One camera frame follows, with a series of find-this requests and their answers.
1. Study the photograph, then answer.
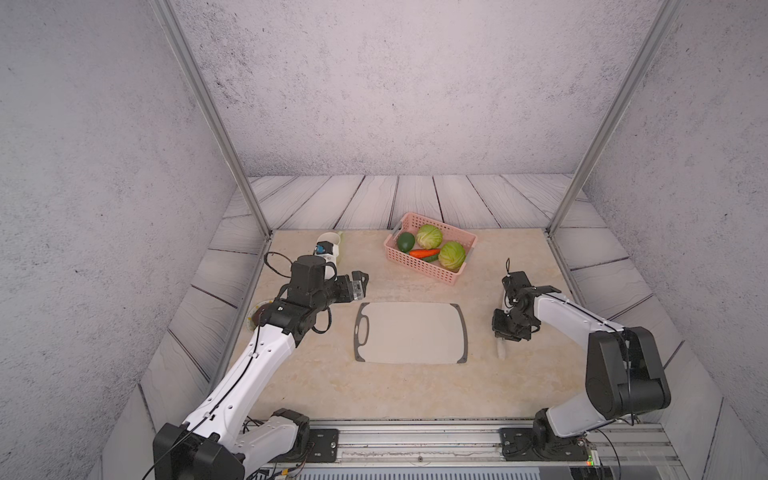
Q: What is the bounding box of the white grey-rimmed cutting board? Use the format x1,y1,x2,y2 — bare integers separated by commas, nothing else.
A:
353,302,468,365

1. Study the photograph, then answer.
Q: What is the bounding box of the white ceramic knife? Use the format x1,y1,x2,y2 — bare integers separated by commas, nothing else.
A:
495,290,509,361

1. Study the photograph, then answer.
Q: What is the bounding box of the aluminium mounting rail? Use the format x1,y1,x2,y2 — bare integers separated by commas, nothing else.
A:
173,419,685,480

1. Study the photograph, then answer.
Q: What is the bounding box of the pink plastic basket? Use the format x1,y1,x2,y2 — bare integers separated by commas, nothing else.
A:
384,212,478,285

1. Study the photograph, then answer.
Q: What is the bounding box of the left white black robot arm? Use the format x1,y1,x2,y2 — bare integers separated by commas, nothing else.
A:
146,255,369,479

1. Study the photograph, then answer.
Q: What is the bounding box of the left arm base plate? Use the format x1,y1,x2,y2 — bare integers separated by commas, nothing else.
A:
278,428,339,464

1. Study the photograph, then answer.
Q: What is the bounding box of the green cabbage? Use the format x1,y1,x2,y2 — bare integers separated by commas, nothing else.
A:
438,241,466,272
415,224,443,249

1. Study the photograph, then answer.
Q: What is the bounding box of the green cabbage back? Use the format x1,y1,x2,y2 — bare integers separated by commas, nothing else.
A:
415,224,443,249

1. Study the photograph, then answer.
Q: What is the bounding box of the green cabbage front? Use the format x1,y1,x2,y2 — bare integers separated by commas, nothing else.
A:
438,241,466,272

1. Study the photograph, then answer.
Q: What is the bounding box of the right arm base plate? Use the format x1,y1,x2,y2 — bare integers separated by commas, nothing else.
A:
499,427,590,462

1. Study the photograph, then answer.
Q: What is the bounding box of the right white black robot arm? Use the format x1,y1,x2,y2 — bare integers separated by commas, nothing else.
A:
492,271,672,439

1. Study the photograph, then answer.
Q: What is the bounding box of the left aluminium frame post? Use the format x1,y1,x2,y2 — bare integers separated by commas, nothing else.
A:
149,0,274,238

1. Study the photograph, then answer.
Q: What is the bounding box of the dark red onion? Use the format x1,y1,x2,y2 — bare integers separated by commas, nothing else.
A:
249,302,271,330

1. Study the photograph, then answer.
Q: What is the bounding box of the orange carrot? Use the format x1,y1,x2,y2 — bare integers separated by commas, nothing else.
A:
409,248,440,259

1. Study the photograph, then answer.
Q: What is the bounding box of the dark green avocado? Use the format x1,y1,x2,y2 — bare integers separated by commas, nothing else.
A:
396,231,416,253

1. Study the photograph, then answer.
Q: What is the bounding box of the right aluminium frame post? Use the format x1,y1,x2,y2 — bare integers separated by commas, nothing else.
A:
545,0,683,239

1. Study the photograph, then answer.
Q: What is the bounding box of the light green mug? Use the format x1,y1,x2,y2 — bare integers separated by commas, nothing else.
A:
315,232,341,255

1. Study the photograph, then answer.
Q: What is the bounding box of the aluminium frame post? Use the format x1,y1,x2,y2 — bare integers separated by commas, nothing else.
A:
545,0,683,239
149,0,274,238

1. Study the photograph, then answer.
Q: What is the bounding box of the small plate with rim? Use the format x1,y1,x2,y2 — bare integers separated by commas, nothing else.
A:
246,300,272,332

